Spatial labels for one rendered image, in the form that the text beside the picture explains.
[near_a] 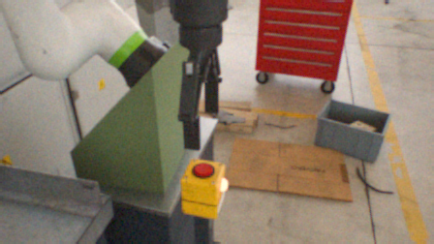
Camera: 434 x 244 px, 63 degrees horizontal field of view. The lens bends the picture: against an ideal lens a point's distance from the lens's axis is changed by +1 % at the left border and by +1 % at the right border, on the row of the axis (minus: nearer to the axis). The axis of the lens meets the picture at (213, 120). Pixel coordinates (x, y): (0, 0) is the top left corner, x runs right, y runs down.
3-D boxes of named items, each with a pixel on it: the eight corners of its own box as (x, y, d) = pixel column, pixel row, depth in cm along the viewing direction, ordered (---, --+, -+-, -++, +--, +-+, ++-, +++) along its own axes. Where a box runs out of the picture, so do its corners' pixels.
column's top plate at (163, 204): (130, 110, 131) (129, 106, 130) (218, 124, 123) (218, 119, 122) (50, 192, 95) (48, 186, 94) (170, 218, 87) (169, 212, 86)
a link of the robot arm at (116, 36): (103, 83, 94) (45, 30, 90) (136, 52, 104) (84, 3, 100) (122, 60, 85) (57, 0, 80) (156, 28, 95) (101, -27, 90)
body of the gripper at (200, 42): (187, 13, 63) (189, 61, 68) (170, 26, 56) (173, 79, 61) (228, 15, 61) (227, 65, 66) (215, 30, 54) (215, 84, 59)
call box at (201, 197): (225, 196, 84) (226, 162, 78) (217, 221, 77) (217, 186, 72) (192, 190, 85) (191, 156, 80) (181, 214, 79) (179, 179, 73)
